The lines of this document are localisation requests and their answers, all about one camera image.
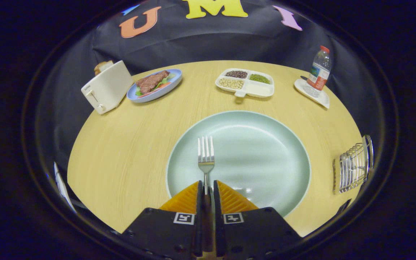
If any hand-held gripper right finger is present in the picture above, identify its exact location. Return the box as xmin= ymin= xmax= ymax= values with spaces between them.
xmin=213 ymin=180 xmax=302 ymax=260

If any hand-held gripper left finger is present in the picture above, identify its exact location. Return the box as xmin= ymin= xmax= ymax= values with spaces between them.
xmin=121 ymin=181 xmax=203 ymax=260

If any wooden-handled metal fork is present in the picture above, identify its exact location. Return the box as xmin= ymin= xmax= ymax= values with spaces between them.
xmin=198 ymin=136 xmax=216 ymax=253

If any pale green round plate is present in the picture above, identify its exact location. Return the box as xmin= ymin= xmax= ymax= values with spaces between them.
xmin=166 ymin=110 xmax=312 ymax=218

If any dark angular object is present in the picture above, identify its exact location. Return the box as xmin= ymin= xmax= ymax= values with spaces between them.
xmin=335 ymin=198 xmax=352 ymax=217

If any white divided dish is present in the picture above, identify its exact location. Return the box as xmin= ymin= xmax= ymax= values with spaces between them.
xmin=214 ymin=68 xmax=275 ymax=99

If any yellow soybeans pile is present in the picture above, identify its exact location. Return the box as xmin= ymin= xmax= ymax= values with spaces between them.
xmin=218 ymin=78 xmax=244 ymax=90

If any blue plate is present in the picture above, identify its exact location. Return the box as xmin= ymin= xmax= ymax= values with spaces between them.
xmin=126 ymin=69 xmax=183 ymax=104

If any brown steak piece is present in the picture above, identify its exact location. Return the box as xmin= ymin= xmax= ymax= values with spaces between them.
xmin=136 ymin=70 xmax=170 ymax=95

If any green mung beans pile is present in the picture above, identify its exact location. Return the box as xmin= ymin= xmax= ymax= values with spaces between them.
xmin=249 ymin=74 xmax=271 ymax=85

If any white square coaster tray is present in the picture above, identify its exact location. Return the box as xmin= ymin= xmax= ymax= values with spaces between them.
xmin=294 ymin=78 xmax=330 ymax=109

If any cream white toaster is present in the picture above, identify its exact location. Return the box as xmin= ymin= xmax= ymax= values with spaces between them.
xmin=81 ymin=60 xmax=134 ymax=115

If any clear red-capped water bottle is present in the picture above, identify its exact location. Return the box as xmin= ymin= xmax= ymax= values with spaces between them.
xmin=306 ymin=45 xmax=332 ymax=98

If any black backdrop cloth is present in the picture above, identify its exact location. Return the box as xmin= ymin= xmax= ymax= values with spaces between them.
xmin=35 ymin=0 xmax=389 ymax=203

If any toasted bread slice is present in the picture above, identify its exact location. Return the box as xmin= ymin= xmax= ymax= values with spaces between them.
xmin=94 ymin=60 xmax=114 ymax=76

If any metal wire basket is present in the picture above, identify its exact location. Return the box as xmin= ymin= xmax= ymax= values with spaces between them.
xmin=333 ymin=135 xmax=374 ymax=195

